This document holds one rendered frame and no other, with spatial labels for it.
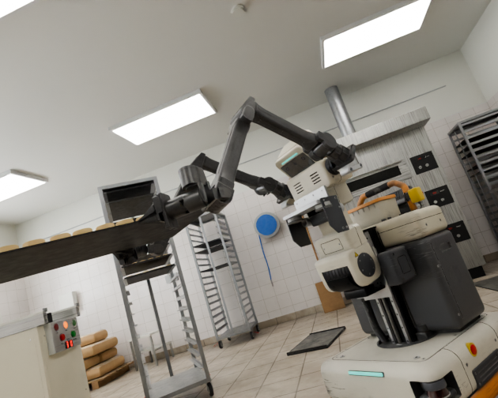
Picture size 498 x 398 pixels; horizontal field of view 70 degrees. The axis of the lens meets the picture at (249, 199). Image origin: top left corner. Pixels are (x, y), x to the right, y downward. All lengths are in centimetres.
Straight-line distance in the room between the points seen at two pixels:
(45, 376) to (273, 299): 413
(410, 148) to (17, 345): 424
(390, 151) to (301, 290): 237
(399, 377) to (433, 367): 13
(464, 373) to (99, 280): 590
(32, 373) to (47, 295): 549
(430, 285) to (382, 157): 311
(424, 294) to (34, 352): 172
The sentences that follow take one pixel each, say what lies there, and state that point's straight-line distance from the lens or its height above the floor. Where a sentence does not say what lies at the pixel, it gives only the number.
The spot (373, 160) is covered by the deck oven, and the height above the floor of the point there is 165.
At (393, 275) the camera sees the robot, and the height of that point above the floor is 58.
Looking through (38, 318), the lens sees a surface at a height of 87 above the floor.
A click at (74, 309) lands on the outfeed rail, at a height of 88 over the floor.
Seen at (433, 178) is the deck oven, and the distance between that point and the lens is 475.
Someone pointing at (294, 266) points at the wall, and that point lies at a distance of 555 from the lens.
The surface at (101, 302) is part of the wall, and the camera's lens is 676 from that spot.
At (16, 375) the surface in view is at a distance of 200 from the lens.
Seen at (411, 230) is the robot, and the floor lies 74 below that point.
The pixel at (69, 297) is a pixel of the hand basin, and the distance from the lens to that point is 698.
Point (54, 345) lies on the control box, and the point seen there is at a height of 74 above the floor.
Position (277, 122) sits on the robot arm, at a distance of 138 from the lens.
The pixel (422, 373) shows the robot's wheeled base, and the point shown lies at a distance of 153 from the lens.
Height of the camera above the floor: 75
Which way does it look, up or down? 12 degrees up
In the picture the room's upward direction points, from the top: 18 degrees counter-clockwise
